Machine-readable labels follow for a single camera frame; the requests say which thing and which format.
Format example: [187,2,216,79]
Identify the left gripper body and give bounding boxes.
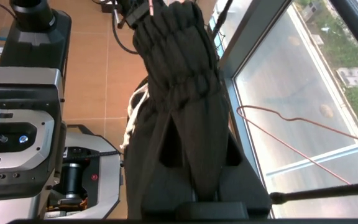
[116,0,151,29]

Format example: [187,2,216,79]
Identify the black clothes rack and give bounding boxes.
[211,0,358,205]

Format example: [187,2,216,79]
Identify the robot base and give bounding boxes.
[0,0,124,220]

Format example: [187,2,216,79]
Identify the black cable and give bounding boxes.
[112,9,140,55]

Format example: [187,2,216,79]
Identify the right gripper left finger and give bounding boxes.
[141,166,197,219]

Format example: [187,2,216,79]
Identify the black shorts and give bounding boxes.
[119,0,229,220]

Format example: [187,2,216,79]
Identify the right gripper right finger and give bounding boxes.
[219,130,272,219]

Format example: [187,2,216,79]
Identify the window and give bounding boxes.
[209,0,358,219]

